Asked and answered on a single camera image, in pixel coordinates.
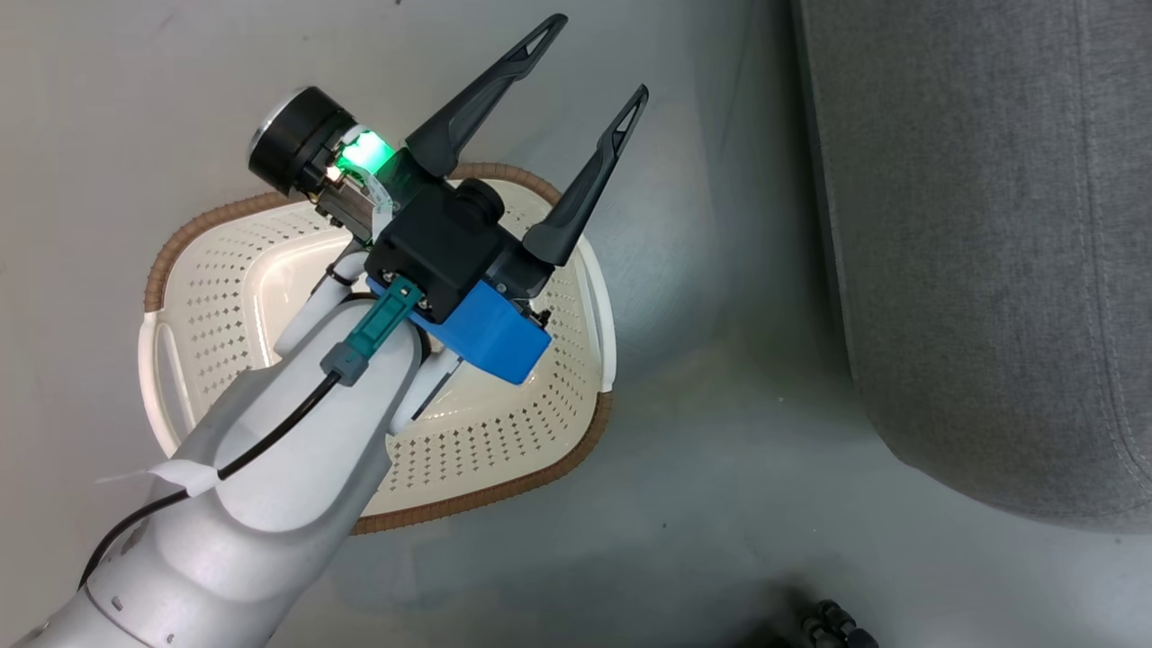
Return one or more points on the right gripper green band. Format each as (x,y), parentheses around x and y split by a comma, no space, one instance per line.
(369,171)

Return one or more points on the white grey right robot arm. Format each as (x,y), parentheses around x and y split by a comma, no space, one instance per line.
(270,504)

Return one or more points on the grey fabric sofa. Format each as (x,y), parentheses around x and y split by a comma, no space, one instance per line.
(990,270)

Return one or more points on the cream perforated laundry basket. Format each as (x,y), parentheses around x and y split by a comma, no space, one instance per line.
(504,432)

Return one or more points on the white tape label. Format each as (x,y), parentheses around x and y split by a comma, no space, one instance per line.
(184,474)

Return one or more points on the black ribbed part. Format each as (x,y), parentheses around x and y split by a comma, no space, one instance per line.
(832,625)

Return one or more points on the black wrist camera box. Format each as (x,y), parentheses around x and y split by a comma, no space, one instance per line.
(441,247)

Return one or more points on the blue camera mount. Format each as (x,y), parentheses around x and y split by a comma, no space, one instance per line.
(490,337)

